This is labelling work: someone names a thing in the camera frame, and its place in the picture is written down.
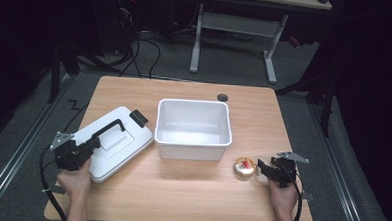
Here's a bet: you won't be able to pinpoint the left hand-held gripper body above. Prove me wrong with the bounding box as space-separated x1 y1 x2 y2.
49 130 93 172

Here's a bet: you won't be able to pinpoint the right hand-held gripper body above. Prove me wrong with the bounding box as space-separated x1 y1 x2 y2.
270 151 310 189

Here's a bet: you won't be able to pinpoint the round golden pastry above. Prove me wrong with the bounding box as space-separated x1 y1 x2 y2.
232 155 258 182

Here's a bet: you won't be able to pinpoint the white box lid black handle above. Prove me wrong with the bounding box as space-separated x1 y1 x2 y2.
70 103 156 186

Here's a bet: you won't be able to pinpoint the white plastic storage box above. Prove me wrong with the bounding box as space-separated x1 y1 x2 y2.
153 98 235 163

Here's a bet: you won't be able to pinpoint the person's left hand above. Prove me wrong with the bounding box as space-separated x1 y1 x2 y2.
56 158 93 198

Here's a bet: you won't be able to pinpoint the person's right hand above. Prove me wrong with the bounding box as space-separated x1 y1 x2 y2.
267 179 300 216

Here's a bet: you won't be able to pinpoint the black stand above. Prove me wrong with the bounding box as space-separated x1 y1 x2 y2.
272 68 341 139
46 38 121 108

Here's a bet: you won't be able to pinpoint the dark computer tower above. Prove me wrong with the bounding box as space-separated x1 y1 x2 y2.
94 0 140 56

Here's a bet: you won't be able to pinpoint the small red object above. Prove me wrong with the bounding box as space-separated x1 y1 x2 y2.
287 35 302 49

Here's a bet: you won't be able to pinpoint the desk with white legs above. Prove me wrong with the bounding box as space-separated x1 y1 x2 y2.
188 0 333 87

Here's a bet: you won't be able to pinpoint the thin black floor cable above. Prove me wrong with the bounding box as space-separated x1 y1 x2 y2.
62 102 89 135

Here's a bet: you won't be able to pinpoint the thick black gripper cable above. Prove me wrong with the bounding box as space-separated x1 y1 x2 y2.
36 144 71 221

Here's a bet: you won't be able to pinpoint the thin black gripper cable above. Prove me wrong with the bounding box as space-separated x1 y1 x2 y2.
289 179 305 221

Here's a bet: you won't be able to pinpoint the metal floor rail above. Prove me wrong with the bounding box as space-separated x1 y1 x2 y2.
0 71 75 219
303 101 374 221

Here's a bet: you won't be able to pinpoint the black floor cables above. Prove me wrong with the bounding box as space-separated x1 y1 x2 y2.
116 28 163 80

